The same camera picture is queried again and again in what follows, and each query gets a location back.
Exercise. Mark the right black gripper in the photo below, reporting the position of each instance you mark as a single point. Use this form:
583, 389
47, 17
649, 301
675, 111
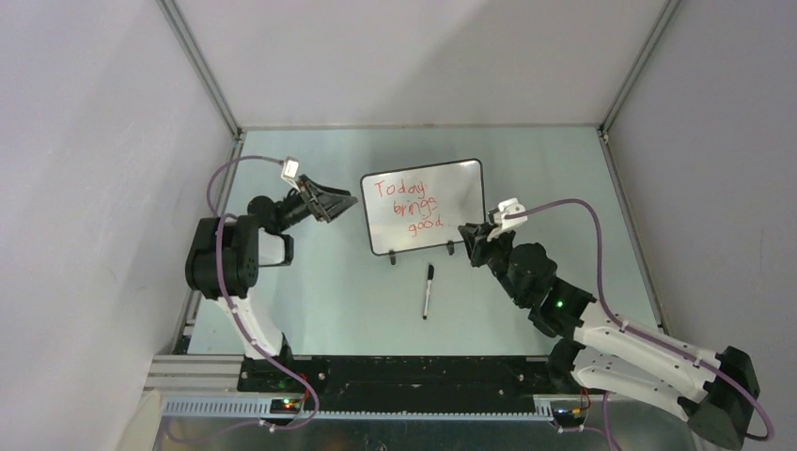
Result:
476, 241

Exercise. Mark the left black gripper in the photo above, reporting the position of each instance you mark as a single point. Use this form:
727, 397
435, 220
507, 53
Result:
341, 200

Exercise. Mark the white board black frame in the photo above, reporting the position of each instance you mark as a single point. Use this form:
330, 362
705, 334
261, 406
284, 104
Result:
422, 207

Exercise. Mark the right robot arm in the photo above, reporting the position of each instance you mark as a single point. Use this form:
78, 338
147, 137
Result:
712, 392

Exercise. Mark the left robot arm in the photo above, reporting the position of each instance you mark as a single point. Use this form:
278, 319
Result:
226, 255

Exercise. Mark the black whiteboard marker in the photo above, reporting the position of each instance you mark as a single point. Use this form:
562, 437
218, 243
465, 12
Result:
426, 303

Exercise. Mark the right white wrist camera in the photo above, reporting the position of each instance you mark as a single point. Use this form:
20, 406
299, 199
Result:
507, 216

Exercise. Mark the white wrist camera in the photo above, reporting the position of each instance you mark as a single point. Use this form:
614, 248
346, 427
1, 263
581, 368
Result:
289, 172
507, 216

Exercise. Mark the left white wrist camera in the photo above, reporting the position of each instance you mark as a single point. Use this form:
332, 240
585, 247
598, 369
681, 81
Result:
289, 172

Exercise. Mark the grey cable duct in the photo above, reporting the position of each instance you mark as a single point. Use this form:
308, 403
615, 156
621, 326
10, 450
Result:
261, 408

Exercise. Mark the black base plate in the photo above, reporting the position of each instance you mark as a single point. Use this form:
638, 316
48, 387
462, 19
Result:
506, 384

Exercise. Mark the aluminium frame rail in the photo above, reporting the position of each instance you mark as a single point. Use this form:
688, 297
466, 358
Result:
185, 37

